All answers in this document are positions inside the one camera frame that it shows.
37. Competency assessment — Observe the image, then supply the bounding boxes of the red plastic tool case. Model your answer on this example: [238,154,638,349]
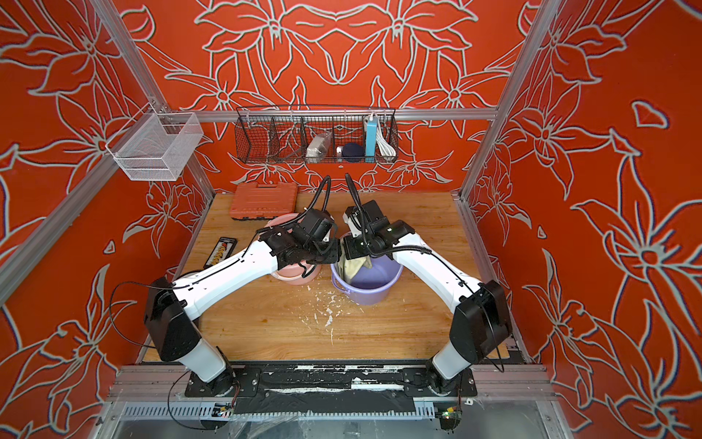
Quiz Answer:
[230,182,298,221]

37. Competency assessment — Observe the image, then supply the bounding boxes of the black wire wall basket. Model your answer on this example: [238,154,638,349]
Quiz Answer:
[235,104,400,165]

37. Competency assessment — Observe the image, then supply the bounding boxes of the grey wrapped package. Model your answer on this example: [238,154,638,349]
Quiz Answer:
[305,133,333,164]

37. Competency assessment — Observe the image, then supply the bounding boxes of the white mesh wall basket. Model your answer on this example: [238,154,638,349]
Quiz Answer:
[107,113,203,182]

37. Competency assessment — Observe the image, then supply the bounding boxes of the dark blue round object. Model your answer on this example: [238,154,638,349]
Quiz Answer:
[341,143,365,163]

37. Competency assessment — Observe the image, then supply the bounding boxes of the purple plastic bucket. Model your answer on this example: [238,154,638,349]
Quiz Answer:
[331,256,403,305]

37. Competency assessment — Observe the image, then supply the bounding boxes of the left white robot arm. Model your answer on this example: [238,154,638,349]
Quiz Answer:
[144,177,340,395]

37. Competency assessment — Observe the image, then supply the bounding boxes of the yellow cloth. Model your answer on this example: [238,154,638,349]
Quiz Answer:
[336,243,372,285]

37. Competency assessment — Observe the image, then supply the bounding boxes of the pink plastic bucket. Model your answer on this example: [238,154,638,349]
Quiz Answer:
[266,213,322,285]

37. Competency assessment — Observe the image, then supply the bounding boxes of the black snack packet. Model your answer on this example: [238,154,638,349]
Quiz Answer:
[203,237,238,269]

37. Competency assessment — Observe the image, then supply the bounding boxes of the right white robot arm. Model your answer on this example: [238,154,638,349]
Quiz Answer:
[341,175,513,394]

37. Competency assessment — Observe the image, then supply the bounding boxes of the white cable bundle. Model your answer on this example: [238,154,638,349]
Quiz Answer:
[375,119,397,163]

